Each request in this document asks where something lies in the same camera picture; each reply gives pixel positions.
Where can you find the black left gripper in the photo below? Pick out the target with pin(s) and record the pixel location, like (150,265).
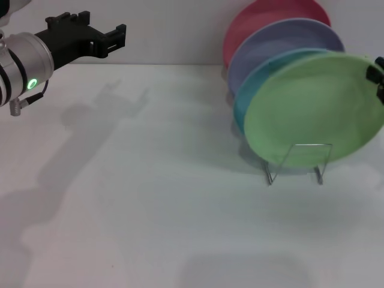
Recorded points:
(72,45)

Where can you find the red plastic plate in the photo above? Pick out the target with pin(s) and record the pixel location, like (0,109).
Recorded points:
(258,21)

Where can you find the blue plastic plate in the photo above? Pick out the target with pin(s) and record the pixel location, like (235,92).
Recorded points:
(244,102)

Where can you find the green plastic plate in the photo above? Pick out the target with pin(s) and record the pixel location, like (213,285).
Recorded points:
(312,114)

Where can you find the purple plastic plate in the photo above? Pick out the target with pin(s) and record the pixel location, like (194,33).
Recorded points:
(270,45)

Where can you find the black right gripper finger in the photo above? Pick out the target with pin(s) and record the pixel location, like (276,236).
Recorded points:
(376,72)
(381,96)

